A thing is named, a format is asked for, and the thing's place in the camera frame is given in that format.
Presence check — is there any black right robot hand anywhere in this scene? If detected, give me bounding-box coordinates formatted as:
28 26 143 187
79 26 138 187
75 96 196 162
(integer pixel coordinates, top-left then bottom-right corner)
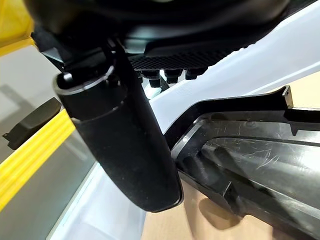
24 0 297 214

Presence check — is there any large black sole-shaped part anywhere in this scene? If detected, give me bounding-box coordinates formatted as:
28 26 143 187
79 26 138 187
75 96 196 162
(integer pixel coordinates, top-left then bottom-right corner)
163 84 320 240

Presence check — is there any yellow shelf beam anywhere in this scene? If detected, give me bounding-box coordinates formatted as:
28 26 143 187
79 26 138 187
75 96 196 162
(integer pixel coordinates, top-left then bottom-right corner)
0 109 76 201

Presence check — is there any yellow shelf upright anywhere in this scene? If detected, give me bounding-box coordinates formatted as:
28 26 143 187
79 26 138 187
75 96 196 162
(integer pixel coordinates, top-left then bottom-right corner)
0 0 35 59

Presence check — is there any small black sole-shaped part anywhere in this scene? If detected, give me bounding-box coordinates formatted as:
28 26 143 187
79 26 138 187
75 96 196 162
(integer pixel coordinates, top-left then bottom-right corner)
1 97 62 151

